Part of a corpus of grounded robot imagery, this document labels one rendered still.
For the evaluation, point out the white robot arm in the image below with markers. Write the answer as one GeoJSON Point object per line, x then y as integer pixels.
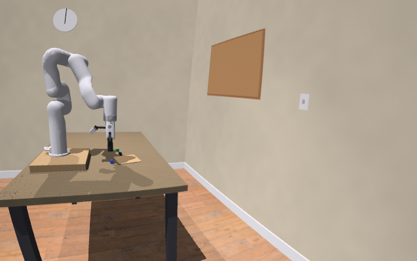
{"type": "Point", "coordinates": [55, 88]}

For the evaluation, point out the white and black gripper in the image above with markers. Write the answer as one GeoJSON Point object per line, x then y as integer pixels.
{"type": "Point", "coordinates": [110, 131]}

